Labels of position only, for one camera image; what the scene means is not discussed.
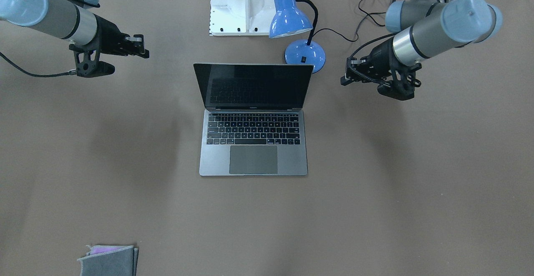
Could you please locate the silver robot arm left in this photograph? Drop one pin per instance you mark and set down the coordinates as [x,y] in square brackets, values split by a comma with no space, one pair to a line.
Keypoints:
[419,30]

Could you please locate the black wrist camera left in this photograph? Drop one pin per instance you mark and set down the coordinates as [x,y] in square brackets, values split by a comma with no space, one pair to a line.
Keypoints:
[403,83]

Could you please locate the blue desk lamp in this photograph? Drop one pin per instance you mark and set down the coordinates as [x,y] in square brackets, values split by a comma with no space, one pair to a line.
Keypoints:
[290,20]

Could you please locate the grey laptop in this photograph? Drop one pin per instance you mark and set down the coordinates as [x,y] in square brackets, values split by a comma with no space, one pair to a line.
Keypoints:
[253,118]

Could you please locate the folded grey cloth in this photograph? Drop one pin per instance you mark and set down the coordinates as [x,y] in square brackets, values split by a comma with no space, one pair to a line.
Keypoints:
[106,260]

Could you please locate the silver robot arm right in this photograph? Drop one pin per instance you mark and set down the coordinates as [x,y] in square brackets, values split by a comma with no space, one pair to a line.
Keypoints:
[73,21]

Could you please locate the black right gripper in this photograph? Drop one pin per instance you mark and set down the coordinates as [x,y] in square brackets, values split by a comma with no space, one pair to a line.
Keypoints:
[107,35]

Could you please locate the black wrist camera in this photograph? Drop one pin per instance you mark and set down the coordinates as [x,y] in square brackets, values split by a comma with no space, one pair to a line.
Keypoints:
[88,64]
[403,83]

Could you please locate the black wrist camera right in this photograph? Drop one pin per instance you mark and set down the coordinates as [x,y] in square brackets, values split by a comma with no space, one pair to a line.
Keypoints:
[88,64]

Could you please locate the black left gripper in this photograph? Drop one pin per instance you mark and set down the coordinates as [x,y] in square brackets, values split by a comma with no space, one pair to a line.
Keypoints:
[380,55]

